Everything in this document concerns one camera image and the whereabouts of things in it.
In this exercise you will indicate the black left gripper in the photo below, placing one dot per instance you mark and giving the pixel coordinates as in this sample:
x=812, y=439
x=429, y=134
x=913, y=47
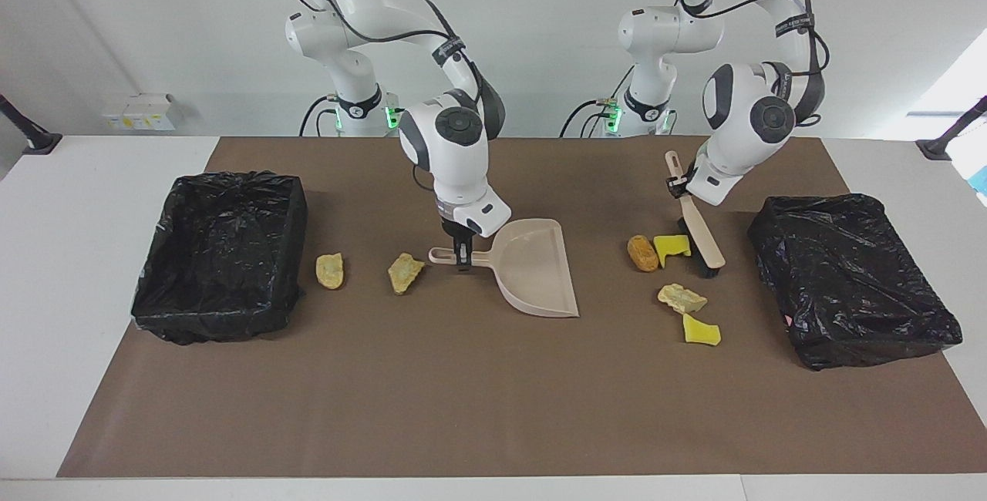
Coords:
x=686, y=181

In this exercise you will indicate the open bin with black bag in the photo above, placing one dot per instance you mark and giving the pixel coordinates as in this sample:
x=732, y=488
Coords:
x=216, y=254

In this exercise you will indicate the large notched yellow sponge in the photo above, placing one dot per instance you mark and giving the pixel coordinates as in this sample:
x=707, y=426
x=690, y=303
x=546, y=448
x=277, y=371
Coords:
x=672, y=245

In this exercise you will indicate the beige brush with black bristles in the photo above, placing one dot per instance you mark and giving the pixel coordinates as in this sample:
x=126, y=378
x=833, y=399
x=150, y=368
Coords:
x=702, y=235

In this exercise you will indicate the white wall socket box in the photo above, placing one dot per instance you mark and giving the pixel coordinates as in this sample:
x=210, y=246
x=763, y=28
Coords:
x=139, y=116

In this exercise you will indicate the light blue object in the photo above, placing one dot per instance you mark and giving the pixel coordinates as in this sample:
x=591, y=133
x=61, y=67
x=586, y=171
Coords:
x=981, y=179

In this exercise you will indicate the rounded beige bread piece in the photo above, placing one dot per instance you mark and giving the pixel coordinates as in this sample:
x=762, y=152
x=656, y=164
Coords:
x=329, y=270

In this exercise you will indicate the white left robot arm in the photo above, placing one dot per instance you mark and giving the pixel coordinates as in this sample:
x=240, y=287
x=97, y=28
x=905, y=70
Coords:
x=752, y=116

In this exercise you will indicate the beige bread slab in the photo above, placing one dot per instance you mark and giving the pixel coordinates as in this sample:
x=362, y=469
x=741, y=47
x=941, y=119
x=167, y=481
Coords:
x=404, y=274

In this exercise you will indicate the brown table mat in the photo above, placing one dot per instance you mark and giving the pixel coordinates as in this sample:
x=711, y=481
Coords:
x=463, y=408

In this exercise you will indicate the beige plastic dustpan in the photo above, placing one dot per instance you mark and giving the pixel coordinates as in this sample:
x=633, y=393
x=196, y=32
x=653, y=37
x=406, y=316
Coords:
x=540, y=270

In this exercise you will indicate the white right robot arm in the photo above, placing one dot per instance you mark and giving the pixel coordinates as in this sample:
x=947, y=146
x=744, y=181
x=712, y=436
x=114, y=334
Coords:
x=455, y=154

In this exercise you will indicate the brown fried croquette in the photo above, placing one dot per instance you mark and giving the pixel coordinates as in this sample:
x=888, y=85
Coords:
x=642, y=253

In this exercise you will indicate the black bag wrapped bin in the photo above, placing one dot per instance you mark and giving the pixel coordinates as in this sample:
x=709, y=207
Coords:
x=848, y=277

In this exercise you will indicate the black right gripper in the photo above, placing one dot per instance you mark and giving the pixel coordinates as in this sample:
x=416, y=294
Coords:
x=459, y=235

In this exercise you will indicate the crusty beige bread piece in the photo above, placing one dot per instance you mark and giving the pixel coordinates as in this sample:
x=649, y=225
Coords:
x=682, y=299

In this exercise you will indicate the small yellow sponge wedge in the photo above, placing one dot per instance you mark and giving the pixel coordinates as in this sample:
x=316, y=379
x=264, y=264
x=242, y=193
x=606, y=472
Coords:
x=700, y=331

